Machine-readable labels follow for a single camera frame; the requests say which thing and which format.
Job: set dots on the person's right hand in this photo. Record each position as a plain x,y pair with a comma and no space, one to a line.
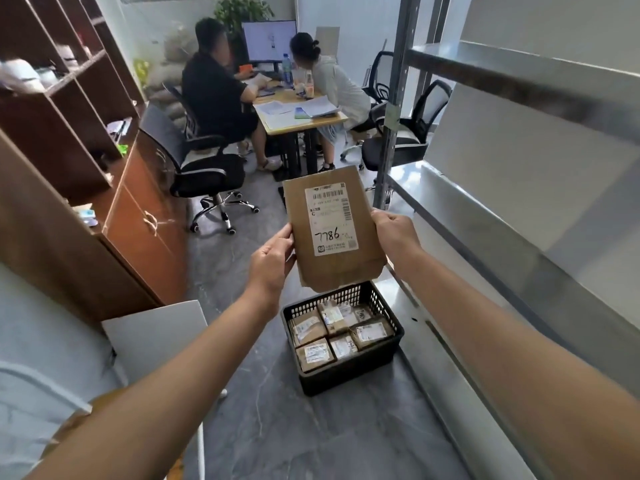
397,239

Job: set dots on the person's left hand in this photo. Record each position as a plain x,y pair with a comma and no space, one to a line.
270,269

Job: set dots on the large parcel torn label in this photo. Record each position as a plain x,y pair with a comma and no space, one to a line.
309,327

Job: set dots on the tall narrow cardboard parcel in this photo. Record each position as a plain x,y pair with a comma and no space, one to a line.
331,317

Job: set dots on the cardboard parcel marked 9540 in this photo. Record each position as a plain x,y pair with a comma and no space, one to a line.
344,346

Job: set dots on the black plastic basket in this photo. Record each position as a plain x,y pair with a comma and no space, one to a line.
350,374

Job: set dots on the person's right forearm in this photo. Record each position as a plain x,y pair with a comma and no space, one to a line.
525,374

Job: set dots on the person's left forearm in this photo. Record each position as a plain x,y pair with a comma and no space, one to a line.
150,409

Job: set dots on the beige flat cardboard sheet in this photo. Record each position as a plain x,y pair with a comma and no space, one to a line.
327,42

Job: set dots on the black office chair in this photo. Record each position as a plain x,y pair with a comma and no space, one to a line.
400,144
187,114
382,74
200,169

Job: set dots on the pale green paper label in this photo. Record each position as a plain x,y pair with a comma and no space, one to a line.
391,118

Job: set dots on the light wooden desk black legs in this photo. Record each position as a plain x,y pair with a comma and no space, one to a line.
290,144

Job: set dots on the brown wooden cabinet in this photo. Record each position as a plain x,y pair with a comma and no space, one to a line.
140,244

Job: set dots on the white flat board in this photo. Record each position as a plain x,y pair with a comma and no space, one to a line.
150,334

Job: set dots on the scattered white documents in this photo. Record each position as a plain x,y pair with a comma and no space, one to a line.
285,117

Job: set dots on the grey metal shelf rack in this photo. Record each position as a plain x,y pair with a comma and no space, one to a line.
400,69

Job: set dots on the small green object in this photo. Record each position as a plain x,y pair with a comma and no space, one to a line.
122,149

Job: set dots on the clear plastic water bottle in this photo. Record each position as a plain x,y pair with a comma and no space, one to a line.
287,69

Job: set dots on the large frosted glass window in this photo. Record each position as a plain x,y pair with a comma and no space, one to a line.
360,24

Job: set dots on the heap of beige sacks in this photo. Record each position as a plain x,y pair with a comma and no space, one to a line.
167,69

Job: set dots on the computer monitor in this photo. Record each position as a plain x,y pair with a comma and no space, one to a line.
269,40

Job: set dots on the potted green plant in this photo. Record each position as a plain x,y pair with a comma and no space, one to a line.
240,9

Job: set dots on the white foam panel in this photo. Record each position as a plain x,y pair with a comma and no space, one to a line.
550,24

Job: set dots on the wooden chair white metal frame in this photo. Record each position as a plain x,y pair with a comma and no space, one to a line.
65,419

